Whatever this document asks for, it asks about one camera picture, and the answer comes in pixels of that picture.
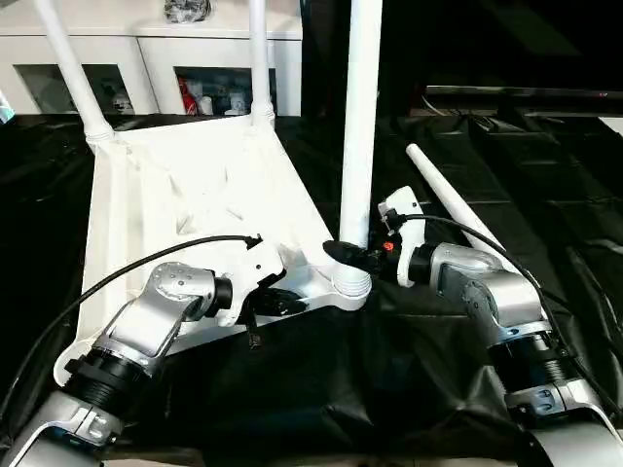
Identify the white plastic table leg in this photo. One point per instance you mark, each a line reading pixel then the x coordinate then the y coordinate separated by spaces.
pixel 78 73
pixel 443 190
pixel 260 63
pixel 360 121

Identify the white plastic table top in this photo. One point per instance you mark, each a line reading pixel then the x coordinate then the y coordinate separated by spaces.
pixel 194 170

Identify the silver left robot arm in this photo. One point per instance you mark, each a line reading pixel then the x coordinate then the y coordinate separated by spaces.
pixel 146 311

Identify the black glossy mat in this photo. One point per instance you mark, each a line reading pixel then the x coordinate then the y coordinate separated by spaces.
pixel 365 379

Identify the small white cup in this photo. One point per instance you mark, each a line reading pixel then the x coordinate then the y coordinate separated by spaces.
pixel 206 105

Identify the black flat monitor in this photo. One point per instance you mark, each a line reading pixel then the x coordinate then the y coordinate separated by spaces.
pixel 525 92

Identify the red package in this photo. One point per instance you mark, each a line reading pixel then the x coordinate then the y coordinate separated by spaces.
pixel 187 95

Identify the white glass door cabinet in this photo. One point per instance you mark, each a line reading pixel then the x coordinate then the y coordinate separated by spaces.
pixel 146 48

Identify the pale teal translucent object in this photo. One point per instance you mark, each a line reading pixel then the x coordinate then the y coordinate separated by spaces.
pixel 7 107

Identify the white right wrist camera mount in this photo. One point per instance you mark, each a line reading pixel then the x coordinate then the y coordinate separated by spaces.
pixel 409 228

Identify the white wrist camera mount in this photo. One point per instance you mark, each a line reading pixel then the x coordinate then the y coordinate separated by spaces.
pixel 253 272
pixel 409 228

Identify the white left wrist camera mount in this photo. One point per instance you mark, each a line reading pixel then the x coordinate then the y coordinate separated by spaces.
pixel 253 272

